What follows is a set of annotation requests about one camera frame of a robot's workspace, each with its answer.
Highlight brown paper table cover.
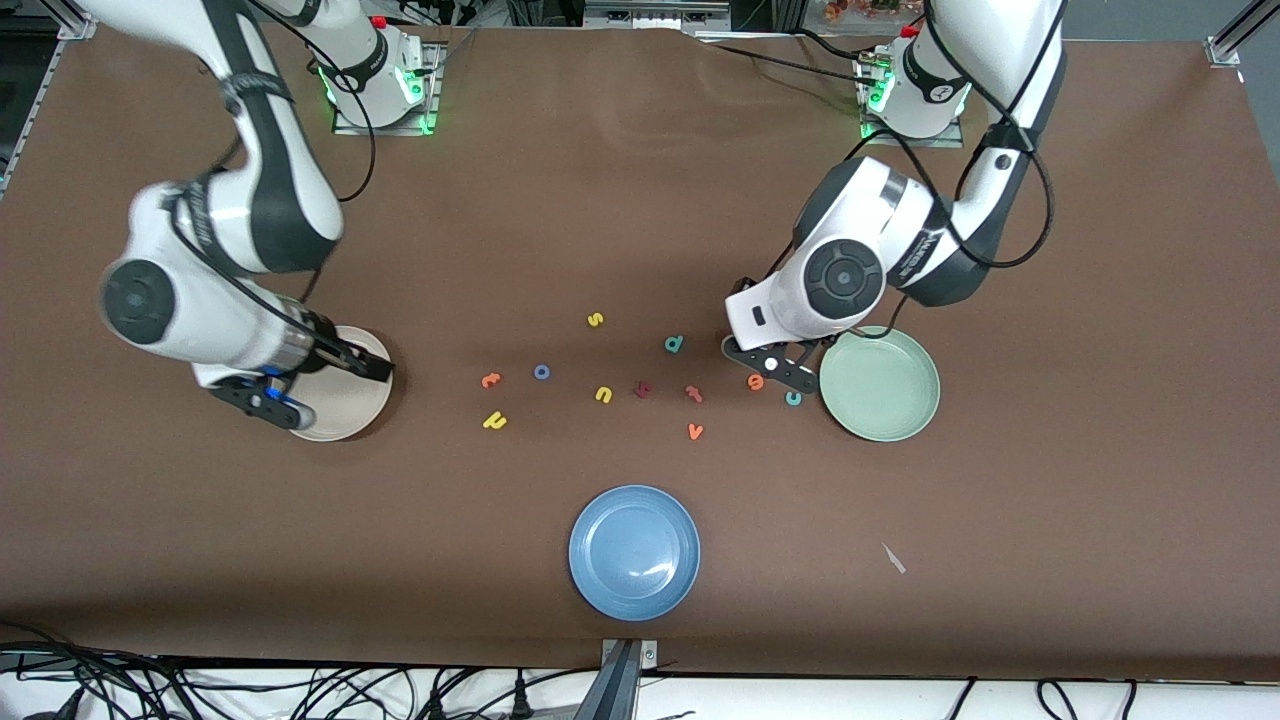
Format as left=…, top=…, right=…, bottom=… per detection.
left=0, top=18, right=1280, bottom=683

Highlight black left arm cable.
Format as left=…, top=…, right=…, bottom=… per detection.
left=845, top=0, right=1056, bottom=341

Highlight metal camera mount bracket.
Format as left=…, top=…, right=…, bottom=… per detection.
left=575, top=638, right=659, bottom=720

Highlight beige round plate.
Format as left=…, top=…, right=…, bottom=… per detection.
left=290, top=325, right=394, bottom=443

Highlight green round plate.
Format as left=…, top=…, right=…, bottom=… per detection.
left=818, top=325, right=942, bottom=443

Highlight aluminium frame profile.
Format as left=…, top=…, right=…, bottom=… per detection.
left=1205, top=0, right=1280, bottom=69
left=0, top=0, right=98, bottom=196

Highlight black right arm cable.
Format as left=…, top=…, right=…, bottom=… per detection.
left=165, top=0, right=376, bottom=346

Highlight orange artificial flowers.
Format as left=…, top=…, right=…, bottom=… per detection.
left=825, top=0, right=926, bottom=23

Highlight blue round plate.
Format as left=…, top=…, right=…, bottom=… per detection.
left=568, top=485, right=702, bottom=622

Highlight grey metal equipment box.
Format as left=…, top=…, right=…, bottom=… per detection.
left=583, top=0, right=733, bottom=31

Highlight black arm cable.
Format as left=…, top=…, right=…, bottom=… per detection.
left=165, top=0, right=376, bottom=346
left=845, top=0, right=1056, bottom=341

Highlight black cable on table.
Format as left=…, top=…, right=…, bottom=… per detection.
left=695, top=28, right=886, bottom=86

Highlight black floor cable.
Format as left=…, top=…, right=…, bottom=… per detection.
left=0, top=620, right=216, bottom=720

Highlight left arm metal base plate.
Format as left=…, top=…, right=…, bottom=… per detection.
left=858, top=50, right=966, bottom=149

